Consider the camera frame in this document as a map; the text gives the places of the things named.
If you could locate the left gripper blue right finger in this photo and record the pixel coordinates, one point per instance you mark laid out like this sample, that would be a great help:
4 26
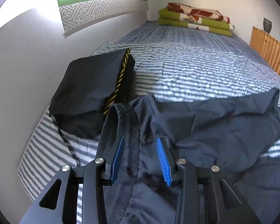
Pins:
170 163

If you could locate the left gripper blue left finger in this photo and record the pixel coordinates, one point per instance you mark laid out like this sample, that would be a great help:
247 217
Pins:
111 158

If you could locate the dark navy garment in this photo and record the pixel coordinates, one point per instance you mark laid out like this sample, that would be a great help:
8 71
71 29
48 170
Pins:
233 133

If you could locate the folded black garment yellow stripe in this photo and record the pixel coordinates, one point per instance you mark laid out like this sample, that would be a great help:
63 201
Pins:
89 87

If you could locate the blue white striped bed quilt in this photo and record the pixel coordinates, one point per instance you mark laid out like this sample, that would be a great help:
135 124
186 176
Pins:
172 64

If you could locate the folded green red blanket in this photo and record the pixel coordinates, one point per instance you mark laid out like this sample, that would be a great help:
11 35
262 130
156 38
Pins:
180 15

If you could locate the dark grey vase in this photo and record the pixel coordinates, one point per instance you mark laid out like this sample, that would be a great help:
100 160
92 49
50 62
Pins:
267 25

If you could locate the green landscape wall hanging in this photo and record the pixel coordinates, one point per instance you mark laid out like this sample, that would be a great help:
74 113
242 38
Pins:
79 14

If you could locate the wooden slatted bed rail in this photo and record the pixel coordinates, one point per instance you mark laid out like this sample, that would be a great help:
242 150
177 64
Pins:
267 47

